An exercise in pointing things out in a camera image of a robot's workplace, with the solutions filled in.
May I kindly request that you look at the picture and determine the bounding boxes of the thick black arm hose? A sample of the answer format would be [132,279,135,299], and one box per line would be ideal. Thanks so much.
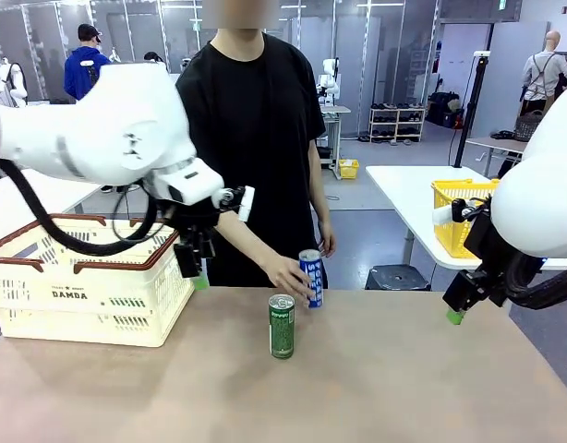
[504,251,567,311]
[0,156,174,257]

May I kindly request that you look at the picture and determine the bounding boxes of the black stool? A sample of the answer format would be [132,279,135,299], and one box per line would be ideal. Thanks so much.
[365,264,432,292]

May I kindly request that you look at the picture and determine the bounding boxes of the cream shopping basket brown handles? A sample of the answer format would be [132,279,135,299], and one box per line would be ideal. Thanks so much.
[0,212,197,349]

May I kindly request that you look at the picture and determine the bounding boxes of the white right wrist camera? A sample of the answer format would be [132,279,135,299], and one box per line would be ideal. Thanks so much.
[431,197,469,227]

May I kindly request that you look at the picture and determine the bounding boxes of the thick black left arm hose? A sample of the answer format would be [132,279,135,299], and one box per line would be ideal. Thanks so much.
[0,156,174,257]

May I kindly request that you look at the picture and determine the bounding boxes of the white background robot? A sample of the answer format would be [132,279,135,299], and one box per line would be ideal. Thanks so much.
[320,57,343,101]

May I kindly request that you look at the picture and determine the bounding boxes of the green drink can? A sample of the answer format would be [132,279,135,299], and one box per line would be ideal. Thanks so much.
[268,293,296,360]

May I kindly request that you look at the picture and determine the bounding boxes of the small yellow plastic basket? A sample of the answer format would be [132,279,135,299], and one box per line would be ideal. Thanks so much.
[337,158,360,180]

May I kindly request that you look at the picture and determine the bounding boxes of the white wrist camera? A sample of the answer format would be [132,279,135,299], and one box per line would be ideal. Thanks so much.
[218,185,256,223]
[431,197,469,227]

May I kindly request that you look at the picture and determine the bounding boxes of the person's right hand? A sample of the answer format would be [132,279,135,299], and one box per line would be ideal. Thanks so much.
[267,255,312,308]

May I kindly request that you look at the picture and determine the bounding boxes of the thin black camera cable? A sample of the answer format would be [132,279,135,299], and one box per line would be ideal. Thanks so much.
[111,187,133,242]

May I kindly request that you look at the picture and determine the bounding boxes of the person in black t-shirt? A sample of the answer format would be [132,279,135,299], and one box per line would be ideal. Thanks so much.
[175,0,329,290]

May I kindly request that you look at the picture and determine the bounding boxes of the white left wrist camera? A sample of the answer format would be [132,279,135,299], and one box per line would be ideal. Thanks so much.
[218,185,256,223]

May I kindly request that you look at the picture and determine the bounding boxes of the person's left forearm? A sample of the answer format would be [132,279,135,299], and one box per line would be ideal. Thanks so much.
[307,174,333,226]

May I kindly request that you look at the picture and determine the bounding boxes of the grey wicker basket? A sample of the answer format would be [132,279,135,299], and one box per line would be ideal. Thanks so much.
[513,109,546,142]

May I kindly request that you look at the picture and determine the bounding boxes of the person in blue hoodie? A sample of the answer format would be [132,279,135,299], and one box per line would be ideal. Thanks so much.
[64,23,113,102]

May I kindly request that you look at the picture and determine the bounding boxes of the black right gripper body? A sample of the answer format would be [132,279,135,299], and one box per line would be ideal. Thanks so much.
[463,214,515,309]

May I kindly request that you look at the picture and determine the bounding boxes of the large yellow plastic basket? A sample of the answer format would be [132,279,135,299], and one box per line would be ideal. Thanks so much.
[430,178,501,259]

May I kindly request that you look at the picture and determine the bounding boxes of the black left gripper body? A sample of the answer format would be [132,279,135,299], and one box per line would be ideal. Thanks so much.
[161,198,220,248]

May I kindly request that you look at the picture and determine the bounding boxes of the black bag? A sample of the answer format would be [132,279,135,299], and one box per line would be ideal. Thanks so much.
[428,90,464,129]

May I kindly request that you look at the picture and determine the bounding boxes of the black tripod pole white top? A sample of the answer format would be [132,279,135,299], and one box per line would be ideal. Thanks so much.
[452,50,491,168]

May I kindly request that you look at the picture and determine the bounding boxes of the person's left hand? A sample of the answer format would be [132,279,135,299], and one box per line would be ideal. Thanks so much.
[316,220,336,258]

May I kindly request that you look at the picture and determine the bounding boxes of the blue Pocari Sweat can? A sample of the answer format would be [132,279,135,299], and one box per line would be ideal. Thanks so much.
[297,248,326,309]

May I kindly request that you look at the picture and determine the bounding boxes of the wooden shoe rack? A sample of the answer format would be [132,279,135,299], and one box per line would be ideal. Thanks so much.
[368,106,427,143]

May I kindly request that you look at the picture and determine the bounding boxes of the thick black right arm hose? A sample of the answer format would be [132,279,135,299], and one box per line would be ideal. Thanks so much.
[504,251,567,311]

